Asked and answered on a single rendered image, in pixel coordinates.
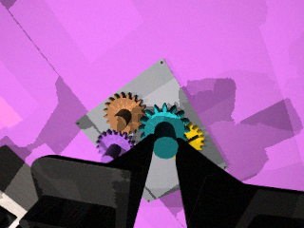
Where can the purple gear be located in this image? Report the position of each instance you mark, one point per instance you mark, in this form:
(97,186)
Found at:
(113,144)

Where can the yellow gear with black stripe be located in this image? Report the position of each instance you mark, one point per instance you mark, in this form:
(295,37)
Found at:
(194,137)

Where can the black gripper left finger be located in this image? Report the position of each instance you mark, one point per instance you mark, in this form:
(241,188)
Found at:
(118,183)

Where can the orange gear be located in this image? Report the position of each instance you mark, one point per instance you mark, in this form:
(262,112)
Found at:
(124,113)

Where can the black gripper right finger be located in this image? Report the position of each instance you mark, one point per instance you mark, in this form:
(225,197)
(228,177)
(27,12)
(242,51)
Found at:
(212,198)

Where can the teal gear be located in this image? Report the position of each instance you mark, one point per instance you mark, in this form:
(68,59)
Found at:
(167,125)

